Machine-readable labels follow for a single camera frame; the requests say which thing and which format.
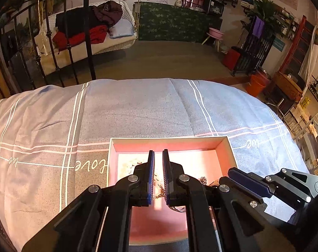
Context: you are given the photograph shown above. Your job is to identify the silver chain necklace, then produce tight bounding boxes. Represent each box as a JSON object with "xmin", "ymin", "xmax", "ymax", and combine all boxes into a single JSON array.
[{"xmin": 152, "ymin": 174, "xmax": 208, "ymax": 213}]

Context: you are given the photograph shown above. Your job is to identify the pale green pink-lined box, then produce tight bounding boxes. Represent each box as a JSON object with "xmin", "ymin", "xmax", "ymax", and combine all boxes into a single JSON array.
[{"xmin": 108, "ymin": 136, "xmax": 237, "ymax": 246}]

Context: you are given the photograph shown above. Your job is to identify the brown round stool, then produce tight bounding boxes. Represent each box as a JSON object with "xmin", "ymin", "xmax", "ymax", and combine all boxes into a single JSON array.
[{"xmin": 264, "ymin": 71, "xmax": 305, "ymax": 114}]

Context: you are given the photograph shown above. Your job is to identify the orange bucket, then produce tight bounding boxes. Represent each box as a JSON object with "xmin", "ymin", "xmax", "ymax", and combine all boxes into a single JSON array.
[{"xmin": 246, "ymin": 75, "xmax": 266, "ymax": 97}]

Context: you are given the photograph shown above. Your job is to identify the red bin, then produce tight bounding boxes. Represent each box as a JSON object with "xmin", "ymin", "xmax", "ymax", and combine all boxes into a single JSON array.
[{"xmin": 222, "ymin": 47, "xmax": 240, "ymax": 71}]

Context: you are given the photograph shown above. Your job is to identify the black metal rack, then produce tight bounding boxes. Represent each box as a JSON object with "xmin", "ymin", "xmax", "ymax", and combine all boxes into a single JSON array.
[{"xmin": 232, "ymin": 16, "xmax": 276, "ymax": 76}]

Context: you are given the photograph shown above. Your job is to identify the white stool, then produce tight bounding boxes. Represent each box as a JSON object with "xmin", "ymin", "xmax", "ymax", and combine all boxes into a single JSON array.
[{"xmin": 201, "ymin": 34, "xmax": 223, "ymax": 52}]

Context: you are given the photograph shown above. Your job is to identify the pink basin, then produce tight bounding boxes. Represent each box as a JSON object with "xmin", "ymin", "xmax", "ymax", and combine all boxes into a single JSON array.
[{"xmin": 209, "ymin": 27, "xmax": 224, "ymax": 39}]

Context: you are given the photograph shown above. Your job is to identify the purple hanging towel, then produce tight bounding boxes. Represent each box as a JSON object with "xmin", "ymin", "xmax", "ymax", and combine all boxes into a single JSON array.
[{"xmin": 252, "ymin": 17, "xmax": 264, "ymax": 39}]

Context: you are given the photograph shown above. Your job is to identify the green patterned counter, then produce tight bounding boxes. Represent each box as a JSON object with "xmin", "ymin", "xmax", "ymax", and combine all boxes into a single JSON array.
[{"xmin": 133, "ymin": 2, "xmax": 222, "ymax": 43}]

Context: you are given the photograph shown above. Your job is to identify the white ceramic vase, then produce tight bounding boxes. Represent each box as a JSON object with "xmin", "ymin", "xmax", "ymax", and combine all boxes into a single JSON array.
[{"xmin": 174, "ymin": 0, "xmax": 182, "ymax": 7}]

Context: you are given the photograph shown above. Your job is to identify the white wicker swing seat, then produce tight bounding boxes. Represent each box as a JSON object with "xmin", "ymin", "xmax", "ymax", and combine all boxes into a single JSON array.
[{"xmin": 34, "ymin": 0, "xmax": 138, "ymax": 75}]

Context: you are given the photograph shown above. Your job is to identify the red folded cloth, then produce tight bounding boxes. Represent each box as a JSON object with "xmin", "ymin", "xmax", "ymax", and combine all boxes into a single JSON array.
[{"xmin": 53, "ymin": 25, "xmax": 108, "ymax": 51}]

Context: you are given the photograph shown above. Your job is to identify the light blue pillow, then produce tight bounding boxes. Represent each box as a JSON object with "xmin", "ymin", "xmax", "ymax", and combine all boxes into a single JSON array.
[{"xmin": 109, "ymin": 19, "xmax": 134, "ymax": 39}]

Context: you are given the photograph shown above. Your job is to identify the dark maroon jacket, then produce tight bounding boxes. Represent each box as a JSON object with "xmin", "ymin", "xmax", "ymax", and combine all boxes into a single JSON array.
[{"xmin": 93, "ymin": 1, "xmax": 122, "ymax": 27}]

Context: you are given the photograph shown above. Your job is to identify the black iron bed frame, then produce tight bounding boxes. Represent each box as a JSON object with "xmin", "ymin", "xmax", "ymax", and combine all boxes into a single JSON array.
[{"xmin": 0, "ymin": 0, "xmax": 96, "ymax": 99}]

